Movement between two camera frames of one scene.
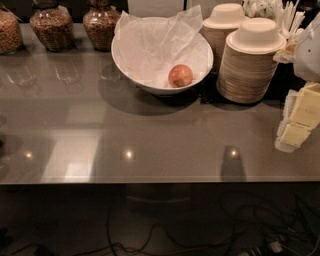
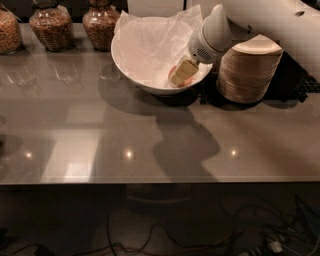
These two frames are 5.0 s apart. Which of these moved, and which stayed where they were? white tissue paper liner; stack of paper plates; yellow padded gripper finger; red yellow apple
Moved: yellow padded gripper finger
Stayed: red yellow apple; white tissue paper liner; stack of paper plates
